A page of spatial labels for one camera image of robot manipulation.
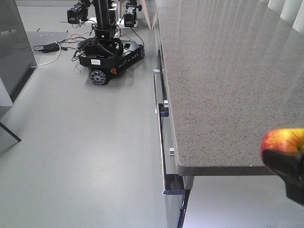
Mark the black mobile robot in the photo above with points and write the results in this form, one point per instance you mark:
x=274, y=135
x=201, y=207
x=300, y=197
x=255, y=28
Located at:
x=105, y=54

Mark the grey panel cabinet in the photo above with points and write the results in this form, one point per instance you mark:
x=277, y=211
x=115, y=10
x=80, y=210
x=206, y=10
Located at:
x=17, y=64

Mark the black power adapter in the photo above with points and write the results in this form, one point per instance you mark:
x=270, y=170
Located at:
x=48, y=48

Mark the white sheer curtain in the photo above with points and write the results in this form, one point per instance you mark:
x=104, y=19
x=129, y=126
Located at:
x=291, y=11

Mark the red yellow apple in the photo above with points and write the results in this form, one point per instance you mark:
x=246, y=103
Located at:
x=287, y=140

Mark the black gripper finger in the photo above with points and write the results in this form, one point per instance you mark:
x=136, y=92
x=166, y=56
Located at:
x=289, y=166

